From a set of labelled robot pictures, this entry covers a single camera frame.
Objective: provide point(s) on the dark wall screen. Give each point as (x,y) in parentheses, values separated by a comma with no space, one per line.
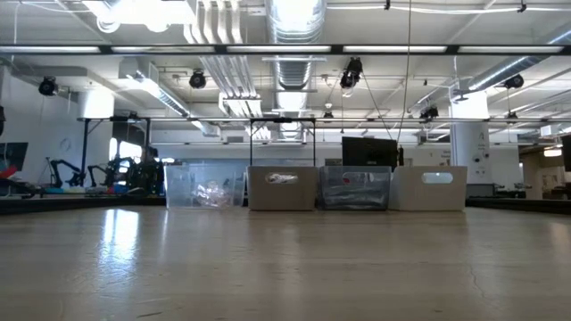
(13,153)

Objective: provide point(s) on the black rack frame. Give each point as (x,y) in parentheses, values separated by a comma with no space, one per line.
(282,120)

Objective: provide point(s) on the small dark desk monitor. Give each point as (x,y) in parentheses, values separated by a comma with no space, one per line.
(481,191)

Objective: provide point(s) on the red flat object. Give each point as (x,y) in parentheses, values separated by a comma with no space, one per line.
(9,172)

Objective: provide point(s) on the black ceiling spotlight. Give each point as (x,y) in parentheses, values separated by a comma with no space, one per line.
(429,113)
(352,71)
(47,86)
(514,81)
(197,80)

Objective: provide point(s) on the large black monitor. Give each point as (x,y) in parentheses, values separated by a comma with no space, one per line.
(368,153)

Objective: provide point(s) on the dark smoky plastic bin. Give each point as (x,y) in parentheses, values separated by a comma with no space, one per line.
(352,194)

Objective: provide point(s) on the clear plastic bin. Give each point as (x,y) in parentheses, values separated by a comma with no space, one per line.
(178,187)

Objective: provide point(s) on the black background robot arm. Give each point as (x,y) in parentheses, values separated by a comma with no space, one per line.
(67,171)

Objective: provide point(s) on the black background rig frame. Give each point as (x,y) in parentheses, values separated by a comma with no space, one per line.
(84,142)

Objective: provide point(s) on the white plastic bin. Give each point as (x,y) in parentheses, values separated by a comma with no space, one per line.
(403,194)

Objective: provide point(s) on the light grey plastic bin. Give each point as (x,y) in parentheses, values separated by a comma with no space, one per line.
(276,198)

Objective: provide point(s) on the white building column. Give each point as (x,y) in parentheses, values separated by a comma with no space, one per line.
(468,156)

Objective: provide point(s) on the silver ventilation duct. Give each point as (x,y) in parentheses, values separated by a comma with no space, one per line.
(294,73)

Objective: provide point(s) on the person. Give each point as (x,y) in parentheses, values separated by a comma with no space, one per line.
(149,174)

